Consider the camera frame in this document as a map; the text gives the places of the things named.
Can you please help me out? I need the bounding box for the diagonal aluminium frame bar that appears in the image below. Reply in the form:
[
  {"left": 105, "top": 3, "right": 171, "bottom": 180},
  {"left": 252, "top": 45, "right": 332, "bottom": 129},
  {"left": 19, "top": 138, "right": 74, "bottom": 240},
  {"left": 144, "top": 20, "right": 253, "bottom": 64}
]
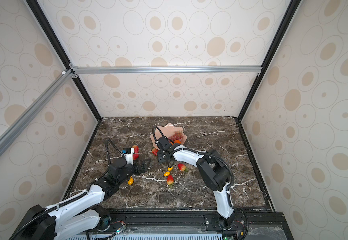
[{"left": 0, "top": 70, "right": 73, "bottom": 157}]

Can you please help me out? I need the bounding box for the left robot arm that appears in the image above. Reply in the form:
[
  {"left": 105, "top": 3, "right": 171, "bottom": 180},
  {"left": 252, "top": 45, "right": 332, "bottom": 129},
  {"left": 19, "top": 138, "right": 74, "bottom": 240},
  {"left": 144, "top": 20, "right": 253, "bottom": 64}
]
[{"left": 10, "top": 148, "right": 151, "bottom": 240}]

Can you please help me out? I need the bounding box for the black frame post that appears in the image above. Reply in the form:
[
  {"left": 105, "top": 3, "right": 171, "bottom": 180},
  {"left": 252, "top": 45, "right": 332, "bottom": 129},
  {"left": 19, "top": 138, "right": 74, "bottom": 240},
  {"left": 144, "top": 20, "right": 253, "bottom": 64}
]
[
  {"left": 236, "top": 0, "right": 301, "bottom": 123},
  {"left": 25, "top": 0, "right": 102, "bottom": 122}
]

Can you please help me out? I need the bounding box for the strawberry right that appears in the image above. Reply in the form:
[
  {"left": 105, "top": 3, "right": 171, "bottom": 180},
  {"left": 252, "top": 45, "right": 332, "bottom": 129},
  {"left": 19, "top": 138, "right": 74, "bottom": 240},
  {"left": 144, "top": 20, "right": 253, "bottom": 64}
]
[{"left": 177, "top": 163, "right": 186, "bottom": 172}]

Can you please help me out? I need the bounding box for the yellow kumquat left bottom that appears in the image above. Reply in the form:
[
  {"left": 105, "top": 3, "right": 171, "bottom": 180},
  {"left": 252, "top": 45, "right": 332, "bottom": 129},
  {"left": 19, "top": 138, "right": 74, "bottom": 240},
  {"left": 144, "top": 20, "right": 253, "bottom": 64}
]
[{"left": 128, "top": 178, "right": 134, "bottom": 185}]

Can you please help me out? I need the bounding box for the strawberry near bowl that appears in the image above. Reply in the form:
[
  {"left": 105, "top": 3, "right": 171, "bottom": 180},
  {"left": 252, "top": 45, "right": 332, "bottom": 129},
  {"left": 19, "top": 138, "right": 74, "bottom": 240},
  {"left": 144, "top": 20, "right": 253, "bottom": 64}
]
[{"left": 152, "top": 148, "right": 159, "bottom": 156}]

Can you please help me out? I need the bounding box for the red grape bunch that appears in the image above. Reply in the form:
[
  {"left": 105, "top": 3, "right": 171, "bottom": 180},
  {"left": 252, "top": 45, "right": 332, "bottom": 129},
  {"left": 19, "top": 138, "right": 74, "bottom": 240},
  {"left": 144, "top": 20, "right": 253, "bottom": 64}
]
[{"left": 169, "top": 131, "right": 184, "bottom": 142}]

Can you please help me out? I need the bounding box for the left black frame post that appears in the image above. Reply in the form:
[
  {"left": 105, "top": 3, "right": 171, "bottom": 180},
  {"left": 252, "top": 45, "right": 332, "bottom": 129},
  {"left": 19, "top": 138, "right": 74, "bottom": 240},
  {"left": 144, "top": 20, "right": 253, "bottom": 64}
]
[{"left": 25, "top": 0, "right": 102, "bottom": 122}]

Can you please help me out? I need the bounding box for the pink wavy fruit bowl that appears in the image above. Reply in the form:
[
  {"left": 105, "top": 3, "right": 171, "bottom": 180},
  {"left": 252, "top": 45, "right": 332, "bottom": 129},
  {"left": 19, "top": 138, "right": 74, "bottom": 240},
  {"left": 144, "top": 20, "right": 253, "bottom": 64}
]
[{"left": 154, "top": 123, "right": 187, "bottom": 144}]

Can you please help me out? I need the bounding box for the right black frame post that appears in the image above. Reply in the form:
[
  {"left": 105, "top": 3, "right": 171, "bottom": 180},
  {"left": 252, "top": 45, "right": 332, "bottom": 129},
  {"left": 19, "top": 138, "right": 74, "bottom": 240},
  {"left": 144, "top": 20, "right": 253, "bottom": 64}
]
[{"left": 236, "top": 0, "right": 301, "bottom": 123}]

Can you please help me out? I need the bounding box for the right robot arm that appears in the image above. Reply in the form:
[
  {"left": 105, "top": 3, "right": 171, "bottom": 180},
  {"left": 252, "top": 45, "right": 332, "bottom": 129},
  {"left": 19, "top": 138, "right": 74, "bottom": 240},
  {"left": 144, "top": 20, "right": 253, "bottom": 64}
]
[{"left": 152, "top": 126, "right": 248, "bottom": 231}]

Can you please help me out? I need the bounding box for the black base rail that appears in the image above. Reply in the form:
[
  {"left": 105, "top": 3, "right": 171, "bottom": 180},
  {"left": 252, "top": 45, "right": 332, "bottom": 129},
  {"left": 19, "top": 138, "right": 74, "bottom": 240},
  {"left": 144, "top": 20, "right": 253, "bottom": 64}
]
[{"left": 34, "top": 208, "right": 294, "bottom": 240}]

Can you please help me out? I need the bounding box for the horizontal aluminium frame bar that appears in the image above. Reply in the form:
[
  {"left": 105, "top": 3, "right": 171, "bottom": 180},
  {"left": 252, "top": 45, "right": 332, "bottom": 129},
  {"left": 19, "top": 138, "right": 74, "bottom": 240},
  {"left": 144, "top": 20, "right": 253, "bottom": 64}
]
[{"left": 70, "top": 65, "right": 262, "bottom": 74}]

